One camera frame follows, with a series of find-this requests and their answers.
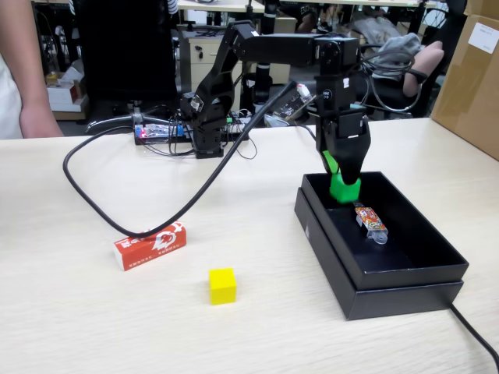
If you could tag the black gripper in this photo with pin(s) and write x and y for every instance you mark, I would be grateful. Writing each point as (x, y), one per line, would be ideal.
(335, 97)

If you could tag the green cube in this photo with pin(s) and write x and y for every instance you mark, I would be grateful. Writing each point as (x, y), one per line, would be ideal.
(343, 192)

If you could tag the yellow cube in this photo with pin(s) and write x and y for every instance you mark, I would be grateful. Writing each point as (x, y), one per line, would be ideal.
(222, 288)

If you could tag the red carton box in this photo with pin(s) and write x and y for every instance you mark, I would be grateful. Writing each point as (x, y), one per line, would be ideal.
(167, 243)

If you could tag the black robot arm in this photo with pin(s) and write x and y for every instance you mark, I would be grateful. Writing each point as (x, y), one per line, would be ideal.
(273, 48)

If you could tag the person's bare forearm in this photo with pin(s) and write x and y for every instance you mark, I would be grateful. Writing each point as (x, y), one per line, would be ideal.
(19, 46)

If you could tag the black cardboard box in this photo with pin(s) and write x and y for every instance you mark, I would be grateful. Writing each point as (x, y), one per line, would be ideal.
(390, 257)

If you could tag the large labelled cardboard box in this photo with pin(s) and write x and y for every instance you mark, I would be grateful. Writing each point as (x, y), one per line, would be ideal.
(468, 97)

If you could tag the small cardboard box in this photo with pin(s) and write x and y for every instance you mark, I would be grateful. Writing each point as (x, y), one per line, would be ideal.
(483, 8)

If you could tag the flat white cardboard box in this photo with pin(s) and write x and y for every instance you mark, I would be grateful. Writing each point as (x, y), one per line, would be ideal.
(66, 109)

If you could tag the person's hand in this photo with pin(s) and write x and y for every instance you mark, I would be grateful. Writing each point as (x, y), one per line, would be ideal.
(39, 124)

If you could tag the wrapped candy packet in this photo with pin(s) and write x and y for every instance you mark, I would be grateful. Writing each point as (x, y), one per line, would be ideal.
(370, 220)

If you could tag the black office chair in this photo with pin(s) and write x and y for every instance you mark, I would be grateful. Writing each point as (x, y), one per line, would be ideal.
(390, 87)

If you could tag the plain beige cabinet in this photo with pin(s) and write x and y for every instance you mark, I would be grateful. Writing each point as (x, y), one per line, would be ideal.
(282, 74)

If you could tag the black white pole robot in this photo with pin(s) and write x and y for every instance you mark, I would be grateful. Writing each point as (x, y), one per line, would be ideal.
(263, 83)

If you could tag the grey cloth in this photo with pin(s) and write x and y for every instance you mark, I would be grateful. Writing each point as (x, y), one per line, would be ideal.
(401, 50)

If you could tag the pink cushion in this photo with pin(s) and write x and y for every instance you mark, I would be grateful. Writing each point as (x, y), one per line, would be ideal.
(425, 62)

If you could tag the seated person in dark clothes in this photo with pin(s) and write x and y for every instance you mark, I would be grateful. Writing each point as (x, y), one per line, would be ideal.
(306, 19)

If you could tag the beige drawer cabinet with lock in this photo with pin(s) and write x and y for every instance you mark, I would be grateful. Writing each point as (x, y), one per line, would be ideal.
(195, 66)

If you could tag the background desk top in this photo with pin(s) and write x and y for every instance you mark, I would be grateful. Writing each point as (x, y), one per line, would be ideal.
(226, 4)

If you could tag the silver monitor stand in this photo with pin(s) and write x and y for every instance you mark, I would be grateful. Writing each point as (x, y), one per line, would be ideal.
(137, 115)

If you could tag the person in striped shirt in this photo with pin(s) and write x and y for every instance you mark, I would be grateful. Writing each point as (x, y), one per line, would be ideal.
(171, 4)

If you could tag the black monitor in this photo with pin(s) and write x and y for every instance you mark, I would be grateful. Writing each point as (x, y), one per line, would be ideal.
(124, 50)

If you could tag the person's white shirt torso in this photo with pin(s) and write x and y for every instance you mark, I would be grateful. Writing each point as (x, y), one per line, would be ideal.
(8, 109)

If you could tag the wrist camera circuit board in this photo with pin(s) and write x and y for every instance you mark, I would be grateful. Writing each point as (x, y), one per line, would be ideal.
(292, 103)

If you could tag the controller board base plate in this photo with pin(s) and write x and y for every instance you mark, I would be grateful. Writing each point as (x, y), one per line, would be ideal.
(156, 130)

